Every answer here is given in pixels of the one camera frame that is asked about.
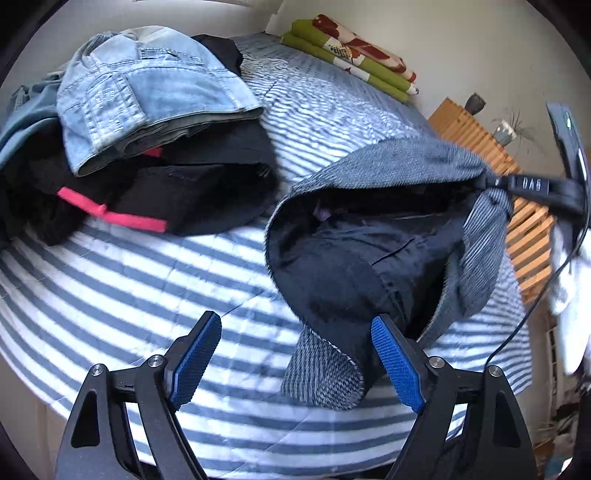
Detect grey houndstooth jacket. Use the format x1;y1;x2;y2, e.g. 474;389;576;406
266;137;513;410

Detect right white gloved hand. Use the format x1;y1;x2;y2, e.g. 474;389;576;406
548;231;591;378

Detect potted plant in white pot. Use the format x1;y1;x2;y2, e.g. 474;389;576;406
492;109;546;156

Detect dark ceramic vase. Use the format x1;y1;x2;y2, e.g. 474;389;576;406
464;93;486;116

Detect black garment with pink stripe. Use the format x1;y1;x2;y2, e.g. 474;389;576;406
1;35;279;245

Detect light blue denim jeans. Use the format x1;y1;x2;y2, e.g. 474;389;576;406
56;26;263;177

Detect dark blue jeans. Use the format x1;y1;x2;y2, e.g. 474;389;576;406
1;79;61;167

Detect wooden slatted bed frame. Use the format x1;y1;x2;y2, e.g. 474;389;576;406
429;98;554;304

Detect black cable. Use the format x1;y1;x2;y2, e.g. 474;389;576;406
484;211;588;375

